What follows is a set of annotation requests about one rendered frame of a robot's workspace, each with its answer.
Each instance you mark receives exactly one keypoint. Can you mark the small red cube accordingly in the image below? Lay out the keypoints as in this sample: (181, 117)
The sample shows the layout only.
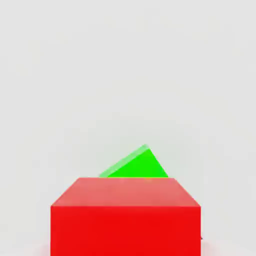
(125, 224)

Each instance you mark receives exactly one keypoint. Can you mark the small green cube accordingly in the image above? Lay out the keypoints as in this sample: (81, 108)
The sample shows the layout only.
(140, 166)

